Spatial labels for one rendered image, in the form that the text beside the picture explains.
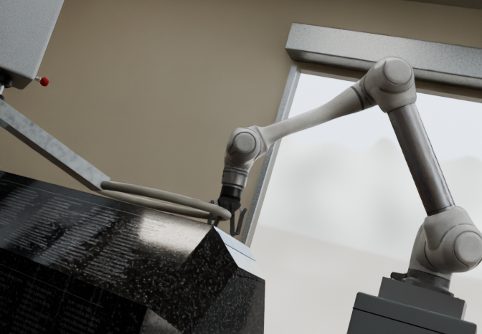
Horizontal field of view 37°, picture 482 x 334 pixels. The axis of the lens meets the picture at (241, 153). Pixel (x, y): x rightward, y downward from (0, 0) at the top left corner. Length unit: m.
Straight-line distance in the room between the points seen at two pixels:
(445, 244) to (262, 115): 5.04
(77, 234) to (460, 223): 1.25
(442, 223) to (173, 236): 1.01
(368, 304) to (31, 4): 1.46
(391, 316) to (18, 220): 1.26
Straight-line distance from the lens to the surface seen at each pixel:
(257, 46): 7.62
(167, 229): 1.81
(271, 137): 2.40
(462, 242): 2.41
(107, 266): 1.71
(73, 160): 2.36
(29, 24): 2.35
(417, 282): 2.62
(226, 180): 2.51
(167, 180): 7.44
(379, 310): 2.51
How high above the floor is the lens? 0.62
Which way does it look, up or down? 12 degrees up
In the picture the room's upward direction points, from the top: 17 degrees clockwise
